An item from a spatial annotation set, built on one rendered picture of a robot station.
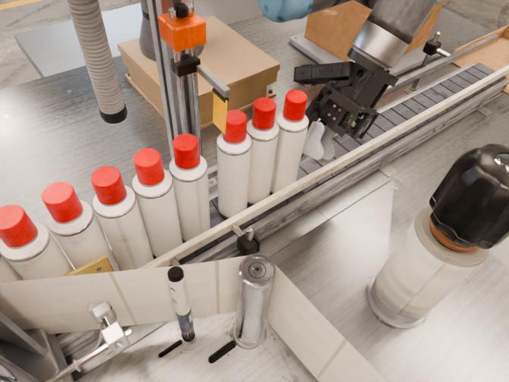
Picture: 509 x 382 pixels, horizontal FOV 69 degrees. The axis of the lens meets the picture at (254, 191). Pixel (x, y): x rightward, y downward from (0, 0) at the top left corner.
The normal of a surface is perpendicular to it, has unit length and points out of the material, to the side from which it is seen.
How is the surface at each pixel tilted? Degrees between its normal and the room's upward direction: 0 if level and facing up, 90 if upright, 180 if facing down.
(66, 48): 0
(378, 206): 0
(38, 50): 0
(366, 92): 60
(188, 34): 90
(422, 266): 87
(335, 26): 90
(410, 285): 88
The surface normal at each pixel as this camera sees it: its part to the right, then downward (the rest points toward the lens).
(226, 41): 0.07, -0.64
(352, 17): -0.76, 0.47
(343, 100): -0.66, 0.05
